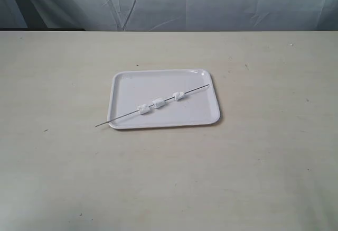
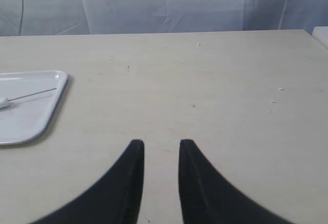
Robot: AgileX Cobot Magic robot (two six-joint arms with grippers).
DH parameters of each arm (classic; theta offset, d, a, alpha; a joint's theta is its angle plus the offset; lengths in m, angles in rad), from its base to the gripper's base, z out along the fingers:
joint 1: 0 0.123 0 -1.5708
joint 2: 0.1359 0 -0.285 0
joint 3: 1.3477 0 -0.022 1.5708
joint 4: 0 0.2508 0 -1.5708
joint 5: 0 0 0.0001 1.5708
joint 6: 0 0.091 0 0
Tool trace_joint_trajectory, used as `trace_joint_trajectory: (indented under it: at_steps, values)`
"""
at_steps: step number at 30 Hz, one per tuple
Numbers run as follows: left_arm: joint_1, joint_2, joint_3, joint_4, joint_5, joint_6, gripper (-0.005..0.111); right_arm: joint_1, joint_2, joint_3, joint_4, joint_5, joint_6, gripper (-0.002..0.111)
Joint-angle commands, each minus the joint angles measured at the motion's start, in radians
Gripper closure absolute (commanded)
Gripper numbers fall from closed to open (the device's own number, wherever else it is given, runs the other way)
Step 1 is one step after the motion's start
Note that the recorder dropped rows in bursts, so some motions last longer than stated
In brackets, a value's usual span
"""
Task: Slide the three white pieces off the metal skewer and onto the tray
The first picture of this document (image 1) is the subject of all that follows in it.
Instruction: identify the white rectangular plastic tray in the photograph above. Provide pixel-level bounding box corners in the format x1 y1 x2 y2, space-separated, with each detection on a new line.
107 69 221 130

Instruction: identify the white foam piece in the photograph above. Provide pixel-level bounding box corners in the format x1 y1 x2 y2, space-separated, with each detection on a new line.
173 91 185 101
152 98 165 108
137 104 151 115

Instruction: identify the thin metal skewer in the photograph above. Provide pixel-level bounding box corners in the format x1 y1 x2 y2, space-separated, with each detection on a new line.
95 84 209 127

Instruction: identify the grey-blue backdrop cloth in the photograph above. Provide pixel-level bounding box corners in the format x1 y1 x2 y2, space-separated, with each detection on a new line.
1 0 337 32

